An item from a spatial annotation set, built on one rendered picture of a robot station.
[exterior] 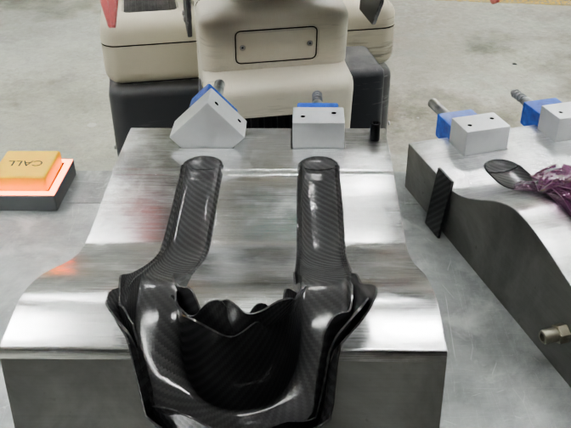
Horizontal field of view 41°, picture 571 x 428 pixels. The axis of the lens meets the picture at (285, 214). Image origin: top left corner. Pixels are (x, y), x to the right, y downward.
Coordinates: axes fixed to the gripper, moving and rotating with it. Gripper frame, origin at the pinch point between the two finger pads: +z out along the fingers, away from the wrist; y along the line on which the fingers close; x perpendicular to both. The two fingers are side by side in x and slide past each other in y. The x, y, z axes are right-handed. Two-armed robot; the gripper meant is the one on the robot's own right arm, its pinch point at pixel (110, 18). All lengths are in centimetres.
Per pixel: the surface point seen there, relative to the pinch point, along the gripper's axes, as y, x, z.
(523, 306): 31.8, -17.7, 28.9
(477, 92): 129, 213, 5
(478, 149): 36.0, -1.1, 16.2
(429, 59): 123, 247, -12
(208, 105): 8.2, -4.3, 9.3
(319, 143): 18.5, -4.4, 13.9
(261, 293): 8.6, -29.8, 22.3
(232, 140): 10.2, -3.0, 12.8
